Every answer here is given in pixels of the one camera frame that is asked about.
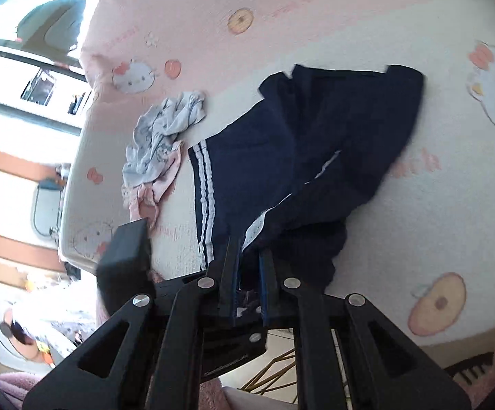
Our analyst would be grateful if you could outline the navy striped shorts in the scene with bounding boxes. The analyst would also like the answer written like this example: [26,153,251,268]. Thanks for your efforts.
[188,65,426,291]

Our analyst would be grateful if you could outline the pink cartoon pajama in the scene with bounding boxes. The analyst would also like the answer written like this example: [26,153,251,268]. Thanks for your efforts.
[121,141,185,236]

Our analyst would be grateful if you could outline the pink Hello Kitty sofa cover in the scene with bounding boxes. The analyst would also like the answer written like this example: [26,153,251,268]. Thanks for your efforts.
[59,0,495,345]

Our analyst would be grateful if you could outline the pink fluffy left sleeve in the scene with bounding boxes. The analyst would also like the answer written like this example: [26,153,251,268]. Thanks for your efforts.
[0,298,227,410]

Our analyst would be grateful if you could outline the white blue cartoon pajama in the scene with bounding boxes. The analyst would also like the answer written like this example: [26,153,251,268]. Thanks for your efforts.
[122,91,206,188]

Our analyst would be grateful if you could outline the white shelf with items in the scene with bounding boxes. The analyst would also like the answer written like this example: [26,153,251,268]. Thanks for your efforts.
[21,69,92,116]

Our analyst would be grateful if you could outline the gold wire stool frame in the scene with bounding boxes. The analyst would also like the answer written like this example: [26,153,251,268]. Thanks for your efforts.
[240,348,297,396]

